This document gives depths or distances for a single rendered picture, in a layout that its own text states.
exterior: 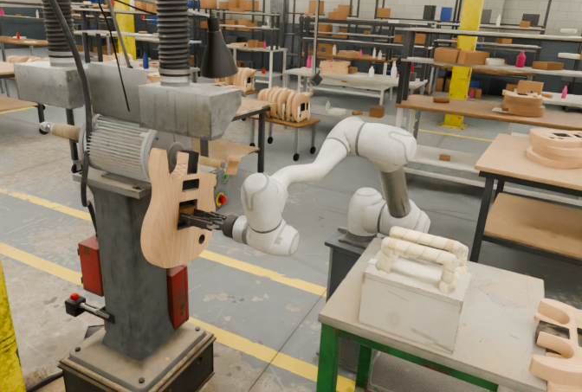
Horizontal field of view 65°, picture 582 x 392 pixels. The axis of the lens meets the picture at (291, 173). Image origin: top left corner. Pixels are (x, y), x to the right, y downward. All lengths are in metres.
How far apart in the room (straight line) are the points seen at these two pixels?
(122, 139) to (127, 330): 0.89
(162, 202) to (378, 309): 0.74
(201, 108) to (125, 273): 0.89
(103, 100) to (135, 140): 0.21
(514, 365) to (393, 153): 0.75
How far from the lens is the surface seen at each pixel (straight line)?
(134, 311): 2.16
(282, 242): 1.40
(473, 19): 8.20
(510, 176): 3.17
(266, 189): 1.29
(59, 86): 1.95
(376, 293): 1.36
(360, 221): 2.27
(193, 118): 1.50
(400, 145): 1.68
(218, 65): 1.65
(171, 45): 1.56
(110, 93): 1.85
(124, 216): 1.95
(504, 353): 1.47
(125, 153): 1.81
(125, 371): 2.27
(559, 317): 1.64
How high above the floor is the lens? 1.79
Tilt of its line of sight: 20 degrees down
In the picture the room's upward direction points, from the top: 3 degrees clockwise
